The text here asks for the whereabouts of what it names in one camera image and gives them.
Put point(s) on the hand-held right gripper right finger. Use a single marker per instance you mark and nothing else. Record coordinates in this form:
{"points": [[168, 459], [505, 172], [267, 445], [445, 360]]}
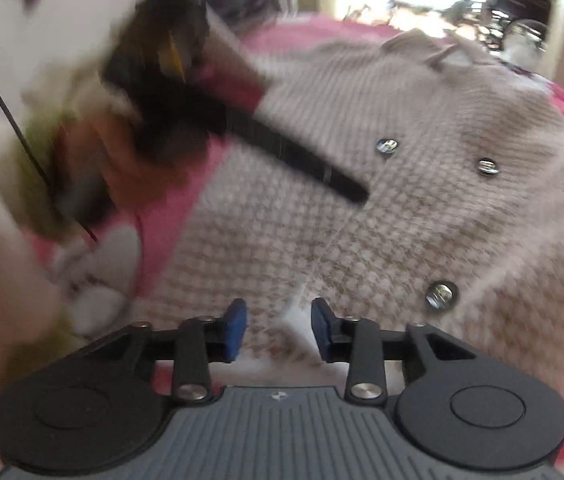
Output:
{"points": [[321, 330]]}

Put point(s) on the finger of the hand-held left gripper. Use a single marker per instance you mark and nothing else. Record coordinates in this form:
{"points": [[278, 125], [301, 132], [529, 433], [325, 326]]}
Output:
{"points": [[287, 150]]}

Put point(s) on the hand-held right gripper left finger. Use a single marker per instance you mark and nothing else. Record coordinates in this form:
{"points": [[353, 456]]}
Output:
{"points": [[236, 330]]}

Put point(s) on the beige checked knit jacket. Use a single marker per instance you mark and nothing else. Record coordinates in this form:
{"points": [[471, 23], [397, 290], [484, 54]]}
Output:
{"points": [[312, 240]]}

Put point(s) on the person's left hand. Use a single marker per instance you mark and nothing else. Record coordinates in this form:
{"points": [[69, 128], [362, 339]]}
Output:
{"points": [[112, 170]]}

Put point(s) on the red floral blanket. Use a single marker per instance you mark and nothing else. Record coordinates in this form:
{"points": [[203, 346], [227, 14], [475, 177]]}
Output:
{"points": [[172, 200]]}

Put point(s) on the white plastic bag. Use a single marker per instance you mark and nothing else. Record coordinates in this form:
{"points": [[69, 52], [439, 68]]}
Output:
{"points": [[527, 40]]}

